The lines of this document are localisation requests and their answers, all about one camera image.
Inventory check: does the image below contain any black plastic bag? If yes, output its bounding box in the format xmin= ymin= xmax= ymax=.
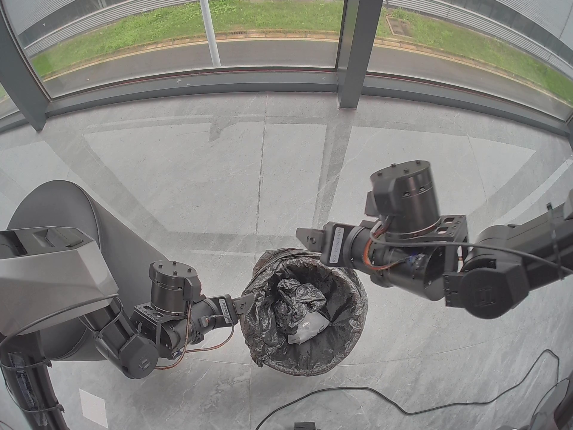
xmin=241 ymin=248 xmax=369 ymax=377

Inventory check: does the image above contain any black plastic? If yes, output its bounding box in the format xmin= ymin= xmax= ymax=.
xmin=276 ymin=277 xmax=328 ymax=336

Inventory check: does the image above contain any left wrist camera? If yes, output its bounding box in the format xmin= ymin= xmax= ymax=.
xmin=181 ymin=272 xmax=203 ymax=305

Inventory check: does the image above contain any window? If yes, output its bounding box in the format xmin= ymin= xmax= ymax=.
xmin=0 ymin=0 xmax=573 ymax=134

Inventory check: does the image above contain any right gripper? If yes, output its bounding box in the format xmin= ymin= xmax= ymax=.
xmin=295 ymin=221 xmax=390 ymax=281

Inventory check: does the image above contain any black cable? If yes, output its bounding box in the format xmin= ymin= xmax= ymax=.
xmin=256 ymin=349 xmax=561 ymax=430

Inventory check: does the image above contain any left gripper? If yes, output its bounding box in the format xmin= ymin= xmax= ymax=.
xmin=197 ymin=291 xmax=259 ymax=332

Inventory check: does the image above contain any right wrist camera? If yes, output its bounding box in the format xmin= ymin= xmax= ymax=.
xmin=364 ymin=188 xmax=382 ymax=217

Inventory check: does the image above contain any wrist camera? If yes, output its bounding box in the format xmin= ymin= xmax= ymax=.
xmin=364 ymin=188 xmax=382 ymax=217
xmin=181 ymin=272 xmax=203 ymax=305

